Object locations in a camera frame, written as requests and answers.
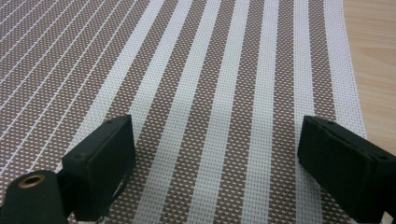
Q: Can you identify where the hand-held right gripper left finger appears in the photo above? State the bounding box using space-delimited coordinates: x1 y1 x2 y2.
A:
61 114 137 222

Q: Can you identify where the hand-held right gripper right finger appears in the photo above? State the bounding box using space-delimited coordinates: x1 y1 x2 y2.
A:
296 115 396 224

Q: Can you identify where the brown white striped placemat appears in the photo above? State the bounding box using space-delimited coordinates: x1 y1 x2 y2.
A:
0 0 368 224

